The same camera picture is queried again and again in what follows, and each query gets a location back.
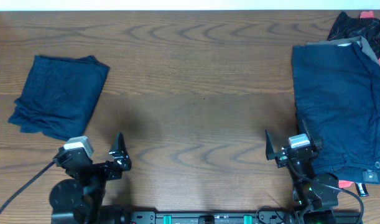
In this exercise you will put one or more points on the dark blue clothes pile shorts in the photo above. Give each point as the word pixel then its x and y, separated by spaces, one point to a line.
pixel 337 93

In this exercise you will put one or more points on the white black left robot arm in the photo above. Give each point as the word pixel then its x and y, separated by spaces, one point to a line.
pixel 79 199

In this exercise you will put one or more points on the black patterned garment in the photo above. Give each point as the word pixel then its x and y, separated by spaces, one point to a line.
pixel 346 27

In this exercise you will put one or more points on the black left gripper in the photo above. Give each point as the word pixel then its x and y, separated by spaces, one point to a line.
pixel 120 156

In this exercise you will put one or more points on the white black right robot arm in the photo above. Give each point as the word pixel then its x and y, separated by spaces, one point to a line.
pixel 314 195

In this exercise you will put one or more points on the navy blue shorts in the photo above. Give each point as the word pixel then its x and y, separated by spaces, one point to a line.
pixel 59 96

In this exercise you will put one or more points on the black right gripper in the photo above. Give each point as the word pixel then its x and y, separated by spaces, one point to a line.
pixel 316 142

